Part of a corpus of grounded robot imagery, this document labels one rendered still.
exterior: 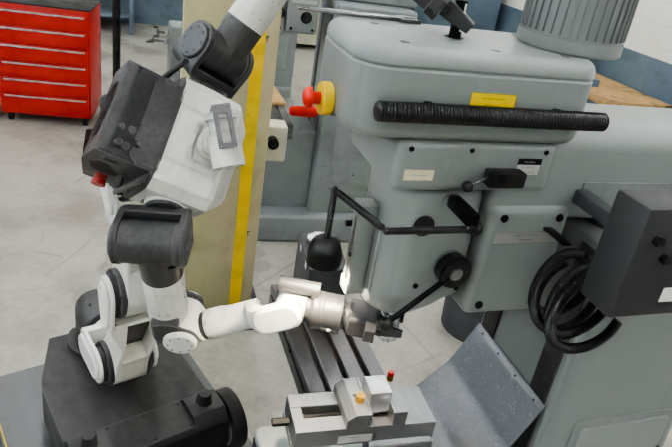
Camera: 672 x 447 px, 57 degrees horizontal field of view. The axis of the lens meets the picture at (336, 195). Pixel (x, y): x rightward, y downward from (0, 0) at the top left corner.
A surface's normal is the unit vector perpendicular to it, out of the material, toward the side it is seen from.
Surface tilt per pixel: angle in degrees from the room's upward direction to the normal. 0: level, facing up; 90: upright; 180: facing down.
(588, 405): 88
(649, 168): 90
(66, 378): 0
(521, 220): 90
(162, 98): 59
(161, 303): 108
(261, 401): 0
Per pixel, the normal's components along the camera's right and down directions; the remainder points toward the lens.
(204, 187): 0.58, -0.11
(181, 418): 0.14, -0.90
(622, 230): -0.95, 0.00
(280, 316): -0.10, 0.38
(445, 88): 0.29, 0.45
